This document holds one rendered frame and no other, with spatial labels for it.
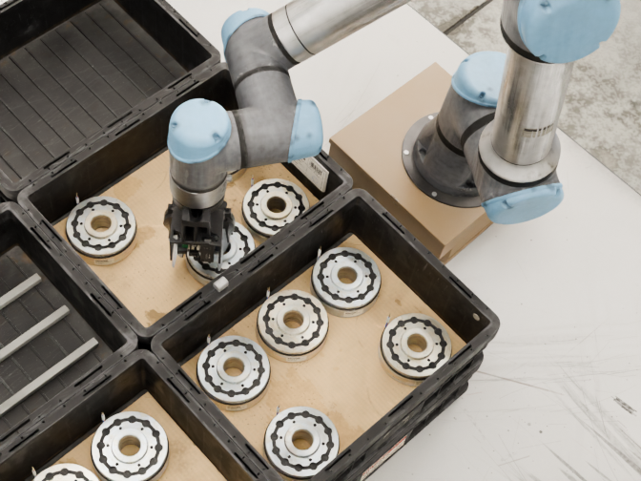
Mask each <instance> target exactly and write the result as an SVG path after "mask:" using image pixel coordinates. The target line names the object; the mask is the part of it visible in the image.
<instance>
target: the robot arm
mask: <svg viewBox="0 0 641 481"><path fill-rule="evenodd" d="M410 1H412V0H293V1H291V2H289V3H288V4H286V5H284V6H283V7H281V8H279V9H278V10H275V11H273V12H272V13H269V12H267V11H266V10H262V9H258V8H249V9H248V10H244V11H242V10H238V11H236V12H235V13H233V14H232V15H230V16H229V17H228V18H227V19H226V20H225V22H224V23H223V25H222V28H221V39H222V44H223V55H224V58H225V61H226V63H227V65H228V69H229V72H230V75H231V79H232V82H233V86H234V90H235V94H236V98H237V102H238V110H233V111H227V112H226V111H225V110H224V109H223V108H222V107H221V106H220V105H219V104H217V103H216V102H215V101H209V100H205V99H203V98H197V99H192V100H188V101H186V102H184V103H182V104H181V105H179V106H178V107H177V108H176V109H175V111H174V112H173V114H172V116H171V120H170V124H169V134H168V139H167V143H168V149H169V158H170V168H169V177H170V190H171V193H172V197H173V200H172V204H171V203H168V208H167V209H166V211H165V213H164V219H163V225H164V226H165V227H166V228H167V229H168V231H169V236H168V239H169V242H170V261H173V263H172V267H173V268H175V264H176V255H179V256H180V257H181V258H183V255H184V254H187V253H188V252H189V256H190V257H199V252H200V261H206V262H214V254H215V255H217V269H218V271H220V269H221V265H222V258H223V254H224V253H225V251H226V249H227V247H228V245H229V241H230V236H231V234H232V233H233V232H234V231H235V223H236V220H235V217H234V215H233V213H232V211H231V210H232V208H227V201H225V200H224V198H225V191H226V186H227V181H231V180H232V175H230V174H228V171H234V170H239V169H245V168H251V167H258V166H263V165H269V164H276V163H282V162H287V161H288V163H291V162H292V161H293V160H298V159H303V158H308V157H314V156H316V155H318V154H319V153H320V151H321V148H322V144H323V128H322V122H321V114H320V111H319V108H318V107H317V105H316V103H315V102H314V101H313V100H311V99H304V100H302V99H298V100H297V99H296V95H295V92H294V88H293V85H292V82H291V78H290V74H289V72H288V70H290V69H291V68H293V67H295V66H296V65H299V63H301V62H303V61H305V60H307V59H309V58H310V57H312V56H314V55H316V54H317V53H319V52H322V51H324V50H325V49H327V48H329V47H331V46H332V45H334V44H336V43H338V42H340V41H341V40H343V39H344V38H346V37H347V36H349V35H351V34H353V33H355V32H356V31H359V30H361V29H362V28H364V27H366V26H368V25H370V24H371V23H373V22H375V21H377V20H378V19H380V18H382V17H384V16H386V15H387V14H389V13H390V12H392V11H393V10H396V9H398V8H400V7H401V6H403V5H405V4H407V3H408V2H410ZM620 12H621V4H620V0H504V1H503V6H502V12H501V18H500V31H501V35H502V36H503V39H504V41H505V42H506V44H507V54H505V53H502V52H492V51H486V52H476V53H474V54H471V55H470V56H468V57H467V58H465V59H464V60H463V61H462V62H461V64H460V65H459V67H458V69H457V71H456V72H455V73H454V74H453V75H452V78H451V84H450V86H449V89H448V91H447V94H446V96H445V100H444V102H443V105H442V107H441V110H440V111H439V113H438V114H437V115H436V116H435V117H434V118H432V119H431V120H430V121H429V122H428V123H426V124H425V125H424V126H423V128H422V129H421V131H420V132H419V134H418V137H417V139H416V142H415V145H414V149H413V155H414V160H415V164H416V166H417V168H418V170H419V172H420V173H421V175H422V176H423V177H424V179H425V180H426V181H427V182H428V183H430V184H431V185H432V186H433V187H435V188H437V189H438V190H440V191H442V192H444V193H447V194H449V195H452V196H456V197H475V196H480V198H481V201H482V204H481V205H482V207H484V208H485V211H486V214H487V217H488V218H489V219H490V220H491V221H493V222H495V223H498V224H516V223H521V222H525V221H529V220H534V219H537V218H539V217H542V216H543V215H545V214H547V213H548V212H550V211H552V210H553V209H555V208H556V207H557V206H558V205H559V204H560V203H561V202H562V201H563V199H564V191H563V188H562V187H563V184H562V183H560V180H559V178H558V176H557V172H556V169H557V166H558V162H559V159H560V155H561V143H560V140H559V137H558V135H557V134H556V129H557V125H558V121H559V118H560V114H561V111H562V107H563V104H564V100H565V96H566V93H567V89H568V85H569V80H570V76H571V73H572V69H573V65H574V62H575V61H576V60H579V59H581V58H583V57H585V56H587V55H589V54H591V53H593V52H595V51H596V50H597V49H599V48H600V44H599V43H600V42H602V41H607V40H608V39H609V38H610V36H611V35H612V33H613V32H614V30H615V28H616V26H617V24H618V21H619V18H620Z"/></svg>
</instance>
